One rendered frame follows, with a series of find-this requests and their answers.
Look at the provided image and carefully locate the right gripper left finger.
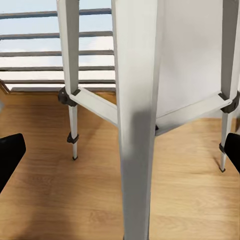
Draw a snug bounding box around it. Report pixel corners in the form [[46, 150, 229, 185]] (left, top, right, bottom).
[[0, 133, 26, 193]]

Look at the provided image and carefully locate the camera tripod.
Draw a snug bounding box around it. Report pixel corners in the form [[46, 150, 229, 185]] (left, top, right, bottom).
[[56, 0, 240, 240]]

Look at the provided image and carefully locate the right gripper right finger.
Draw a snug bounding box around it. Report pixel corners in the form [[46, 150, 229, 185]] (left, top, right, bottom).
[[224, 133, 240, 173]]

